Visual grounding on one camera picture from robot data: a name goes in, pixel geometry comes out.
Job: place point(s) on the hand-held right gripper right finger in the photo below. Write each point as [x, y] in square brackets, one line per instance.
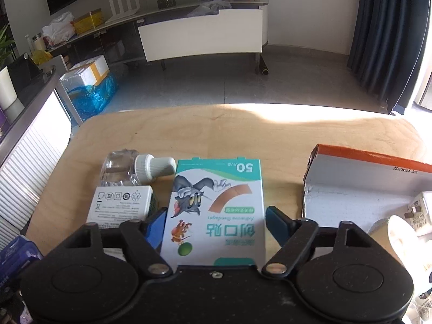
[275, 221]

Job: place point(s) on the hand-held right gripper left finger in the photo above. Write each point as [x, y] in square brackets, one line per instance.
[157, 226]

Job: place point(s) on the green cartoon bandage box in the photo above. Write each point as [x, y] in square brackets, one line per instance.
[216, 192]

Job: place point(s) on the orange-rimmed cardboard box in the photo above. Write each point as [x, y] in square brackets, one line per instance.
[357, 189]

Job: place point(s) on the white cup with green leaf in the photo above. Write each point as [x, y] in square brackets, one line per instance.
[403, 239]

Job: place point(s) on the white charger plug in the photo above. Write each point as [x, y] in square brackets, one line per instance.
[422, 209]

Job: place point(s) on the small white printed box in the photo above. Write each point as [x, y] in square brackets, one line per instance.
[118, 202]

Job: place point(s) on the clear bottle with white cap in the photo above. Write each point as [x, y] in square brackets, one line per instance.
[118, 168]

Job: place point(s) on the blue plastic bag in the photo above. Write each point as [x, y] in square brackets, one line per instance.
[94, 98]

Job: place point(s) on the blue detergent refill pouch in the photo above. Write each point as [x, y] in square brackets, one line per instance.
[17, 254]

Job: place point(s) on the round table with ribbed sides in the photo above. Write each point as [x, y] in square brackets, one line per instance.
[30, 148]

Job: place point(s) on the white foam box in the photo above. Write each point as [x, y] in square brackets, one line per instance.
[86, 72]

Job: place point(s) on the low tv cabinet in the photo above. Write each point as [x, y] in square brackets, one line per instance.
[111, 44]

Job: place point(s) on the white panel on stand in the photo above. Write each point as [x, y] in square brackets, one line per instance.
[202, 37]

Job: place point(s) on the black stand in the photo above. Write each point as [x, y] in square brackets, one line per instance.
[25, 72]

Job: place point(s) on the yellow plastic bag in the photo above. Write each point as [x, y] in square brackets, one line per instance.
[42, 57]

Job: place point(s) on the white paper cup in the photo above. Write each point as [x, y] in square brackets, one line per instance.
[6, 87]

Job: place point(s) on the white router with antennas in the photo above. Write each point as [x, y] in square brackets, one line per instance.
[121, 15]

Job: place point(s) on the yellow tin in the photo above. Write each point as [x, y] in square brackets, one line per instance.
[87, 22]

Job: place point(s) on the dark blue curtain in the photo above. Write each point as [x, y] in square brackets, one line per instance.
[384, 33]

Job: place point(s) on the white plastic bag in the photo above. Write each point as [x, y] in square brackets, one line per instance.
[59, 28]

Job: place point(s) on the grey crumpled plastic bag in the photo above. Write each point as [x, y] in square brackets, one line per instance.
[209, 8]

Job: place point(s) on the leafy green table plant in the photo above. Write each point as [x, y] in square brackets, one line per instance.
[5, 45]

